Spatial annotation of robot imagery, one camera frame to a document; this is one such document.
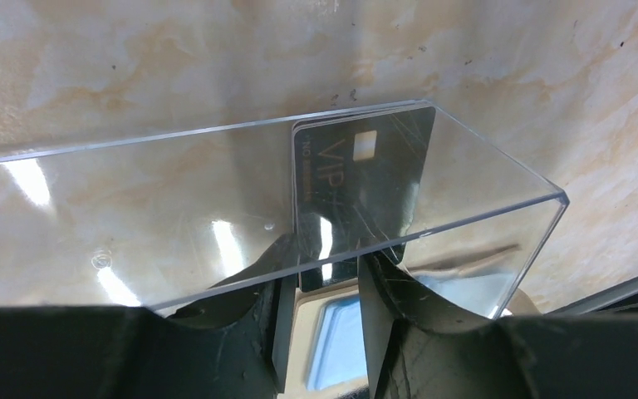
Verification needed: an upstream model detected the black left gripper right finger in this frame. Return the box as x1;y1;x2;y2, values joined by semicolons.
357;253;638;398

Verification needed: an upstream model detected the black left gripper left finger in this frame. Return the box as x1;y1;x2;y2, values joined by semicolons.
0;234;299;398

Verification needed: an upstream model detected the clear plastic box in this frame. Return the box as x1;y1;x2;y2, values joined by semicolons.
0;100;569;316

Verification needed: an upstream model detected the aluminium frame rail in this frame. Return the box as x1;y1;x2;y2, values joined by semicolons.
550;277;638;315

